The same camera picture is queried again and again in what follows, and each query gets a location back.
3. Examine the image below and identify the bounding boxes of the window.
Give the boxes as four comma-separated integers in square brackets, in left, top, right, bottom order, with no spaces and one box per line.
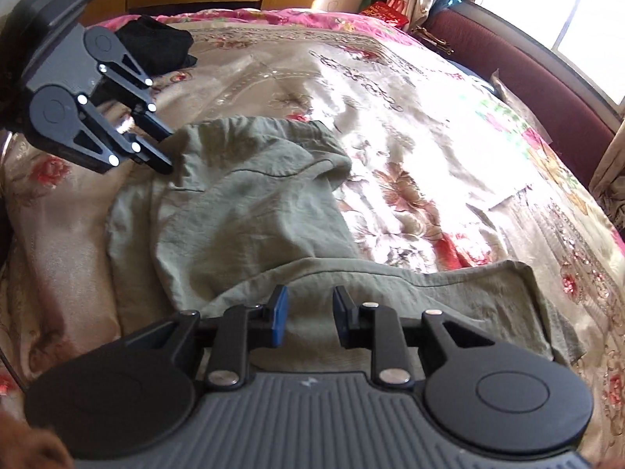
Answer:
[471,0,625,118]

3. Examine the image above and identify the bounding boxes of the floral bedspread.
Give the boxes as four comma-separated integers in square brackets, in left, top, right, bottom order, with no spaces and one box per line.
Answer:
[0,7,625,469]

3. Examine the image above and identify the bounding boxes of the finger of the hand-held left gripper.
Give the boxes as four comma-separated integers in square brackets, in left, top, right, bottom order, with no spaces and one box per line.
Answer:
[73,95,175,177]
[98,45,177,145]

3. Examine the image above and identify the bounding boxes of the black cloth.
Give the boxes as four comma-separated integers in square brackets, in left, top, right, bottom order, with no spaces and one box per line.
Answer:
[114,14,198,70]

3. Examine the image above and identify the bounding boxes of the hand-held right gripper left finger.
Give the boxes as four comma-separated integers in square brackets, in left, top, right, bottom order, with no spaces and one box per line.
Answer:
[163,284,291,392]

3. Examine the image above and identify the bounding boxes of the red gift bag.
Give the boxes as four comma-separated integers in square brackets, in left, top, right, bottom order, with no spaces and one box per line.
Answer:
[359,0,410,27]

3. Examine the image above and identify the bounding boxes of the green pants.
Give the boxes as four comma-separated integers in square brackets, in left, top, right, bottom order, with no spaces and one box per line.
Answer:
[105,116,587,367]

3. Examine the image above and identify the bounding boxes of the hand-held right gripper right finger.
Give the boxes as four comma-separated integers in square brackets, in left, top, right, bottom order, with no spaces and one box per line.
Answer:
[332,286,482,388]

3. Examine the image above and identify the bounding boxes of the maroon headboard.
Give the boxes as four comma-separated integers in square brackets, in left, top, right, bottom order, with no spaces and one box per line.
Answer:
[422,0,625,191]

